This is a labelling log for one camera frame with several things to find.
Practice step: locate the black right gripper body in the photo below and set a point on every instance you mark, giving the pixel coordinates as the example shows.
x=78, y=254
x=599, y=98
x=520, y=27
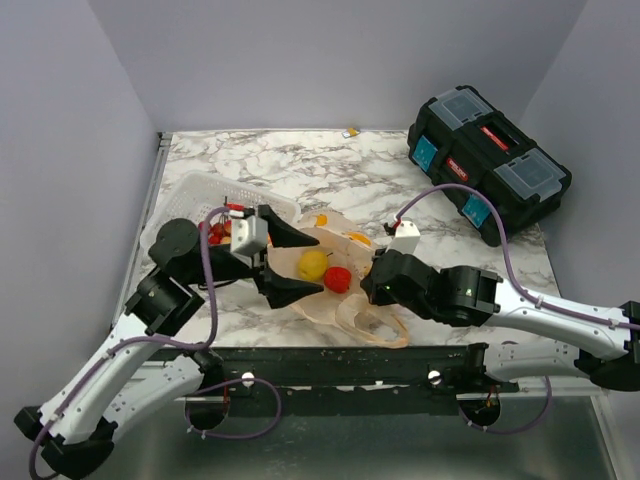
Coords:
x=379, y=297

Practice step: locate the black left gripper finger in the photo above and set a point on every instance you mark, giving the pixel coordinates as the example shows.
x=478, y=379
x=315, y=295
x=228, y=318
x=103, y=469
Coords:
x=281, y=292
x=282, y=234

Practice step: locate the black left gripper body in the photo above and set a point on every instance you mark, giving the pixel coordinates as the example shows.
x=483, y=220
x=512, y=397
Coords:
x=226, y=266

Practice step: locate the yellow fake fruit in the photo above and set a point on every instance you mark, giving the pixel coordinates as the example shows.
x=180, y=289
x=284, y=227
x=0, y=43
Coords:
x=312, y=265

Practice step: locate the red fake fruit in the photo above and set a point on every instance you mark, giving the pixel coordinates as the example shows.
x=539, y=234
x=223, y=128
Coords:
x=337, y=279

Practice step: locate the peach banana-print plastic bag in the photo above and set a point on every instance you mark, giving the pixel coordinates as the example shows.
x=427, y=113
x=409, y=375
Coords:
x=341, y=303

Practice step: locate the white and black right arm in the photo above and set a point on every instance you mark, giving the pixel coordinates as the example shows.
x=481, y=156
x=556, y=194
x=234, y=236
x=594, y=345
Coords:
x=597, y=343

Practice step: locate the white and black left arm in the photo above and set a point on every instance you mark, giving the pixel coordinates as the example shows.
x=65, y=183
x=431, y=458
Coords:
x=159, y=348

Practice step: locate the red fake cherry bunch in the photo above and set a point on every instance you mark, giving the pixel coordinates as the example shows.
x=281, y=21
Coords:
x=218, y=233

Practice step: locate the white perforated plastic basket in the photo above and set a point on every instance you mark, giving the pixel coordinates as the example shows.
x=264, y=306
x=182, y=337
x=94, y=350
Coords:
x=192, y=198

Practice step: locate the yellow hex key set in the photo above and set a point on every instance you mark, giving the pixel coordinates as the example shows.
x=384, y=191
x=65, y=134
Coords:
x=350, y=133

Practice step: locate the black toolbox with blue latches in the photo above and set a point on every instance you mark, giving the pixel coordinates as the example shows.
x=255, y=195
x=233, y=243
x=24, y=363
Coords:
x=459, y=137

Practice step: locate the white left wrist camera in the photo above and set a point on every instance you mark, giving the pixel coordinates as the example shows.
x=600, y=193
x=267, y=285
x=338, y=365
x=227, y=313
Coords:
x=249, y=239

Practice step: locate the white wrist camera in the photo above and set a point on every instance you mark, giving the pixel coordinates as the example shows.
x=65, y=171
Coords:
x=405, y=236
x=249, y=239

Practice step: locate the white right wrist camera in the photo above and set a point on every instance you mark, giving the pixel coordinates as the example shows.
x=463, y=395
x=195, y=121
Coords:
x=405, y=236

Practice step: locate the black mounting rail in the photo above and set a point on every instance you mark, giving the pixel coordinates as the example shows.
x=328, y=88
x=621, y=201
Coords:
x=258, y=382

